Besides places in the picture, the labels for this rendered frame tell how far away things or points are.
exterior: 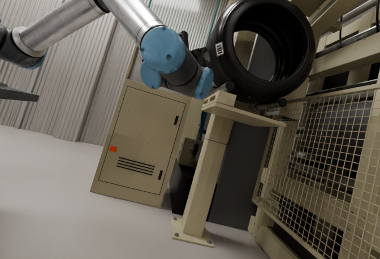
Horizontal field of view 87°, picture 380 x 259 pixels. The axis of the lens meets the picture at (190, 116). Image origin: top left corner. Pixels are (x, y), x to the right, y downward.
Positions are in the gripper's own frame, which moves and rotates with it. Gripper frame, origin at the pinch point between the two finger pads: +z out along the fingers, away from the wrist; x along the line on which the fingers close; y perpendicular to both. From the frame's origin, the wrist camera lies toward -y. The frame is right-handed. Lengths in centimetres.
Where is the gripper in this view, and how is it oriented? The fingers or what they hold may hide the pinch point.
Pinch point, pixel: (204, 50)
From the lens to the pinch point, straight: 91.5
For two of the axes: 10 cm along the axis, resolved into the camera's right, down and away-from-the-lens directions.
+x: 7.4, -1.9, -6.4
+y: 3.9, 9.0, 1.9
